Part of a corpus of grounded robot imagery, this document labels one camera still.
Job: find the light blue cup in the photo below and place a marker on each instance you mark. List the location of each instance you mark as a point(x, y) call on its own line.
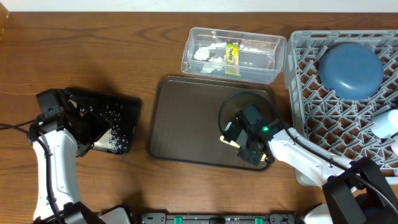
point(385, 125)

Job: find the yellow snack wrapper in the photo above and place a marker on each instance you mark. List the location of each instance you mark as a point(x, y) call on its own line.
point(231, 59)

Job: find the dark blue plate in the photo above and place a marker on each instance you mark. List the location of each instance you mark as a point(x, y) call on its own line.
point(353, 71)

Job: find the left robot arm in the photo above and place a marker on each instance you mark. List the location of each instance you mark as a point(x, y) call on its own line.
point(59, 199)

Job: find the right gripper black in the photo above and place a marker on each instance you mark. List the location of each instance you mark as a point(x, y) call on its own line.
point(245, 153)

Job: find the dark brown serving tray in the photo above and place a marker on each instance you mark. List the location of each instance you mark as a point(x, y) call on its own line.
point(187, 114)

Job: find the white tissue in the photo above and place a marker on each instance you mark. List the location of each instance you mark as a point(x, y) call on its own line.
point(202, 54)
point(215, 63)

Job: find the grey dishwasher rack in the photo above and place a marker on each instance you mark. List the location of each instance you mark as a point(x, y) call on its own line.
point(342, 126)

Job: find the cream plastic spoon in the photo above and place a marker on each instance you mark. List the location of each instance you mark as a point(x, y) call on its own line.
point(234, 144)

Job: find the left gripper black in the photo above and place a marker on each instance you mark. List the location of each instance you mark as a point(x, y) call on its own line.
point(99, 124)

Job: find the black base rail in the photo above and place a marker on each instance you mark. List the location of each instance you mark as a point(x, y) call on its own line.
point(181, 218)

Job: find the black plastic tray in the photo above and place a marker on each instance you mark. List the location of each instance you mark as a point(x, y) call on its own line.
point(93, 100)

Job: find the clear plastic bin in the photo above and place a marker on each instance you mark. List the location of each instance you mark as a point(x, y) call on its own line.
point(261, 56)

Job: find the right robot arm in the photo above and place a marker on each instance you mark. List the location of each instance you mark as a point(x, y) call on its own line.
point(355, 191)

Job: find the scattered white rice grains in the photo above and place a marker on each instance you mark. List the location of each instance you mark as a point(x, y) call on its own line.
point(116, 139)

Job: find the pink cup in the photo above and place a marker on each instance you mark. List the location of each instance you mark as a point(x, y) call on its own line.
point(394, 147)

